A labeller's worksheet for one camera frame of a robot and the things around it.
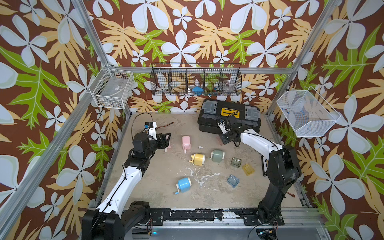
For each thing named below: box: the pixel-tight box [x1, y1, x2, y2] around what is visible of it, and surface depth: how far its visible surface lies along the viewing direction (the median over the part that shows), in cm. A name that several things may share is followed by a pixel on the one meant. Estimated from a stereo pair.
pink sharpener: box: [182, 136, 191, 154], surface depth 97 cm
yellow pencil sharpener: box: [189, 153, 206, 167], surface depth 90 cm
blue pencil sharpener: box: [175, 177, 192, 195], surface depth 80 cm
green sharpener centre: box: [207, 149, 225, 163], surface depth 91 cm
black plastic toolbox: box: [197, 99, 261, 134], surface depth 99 cm
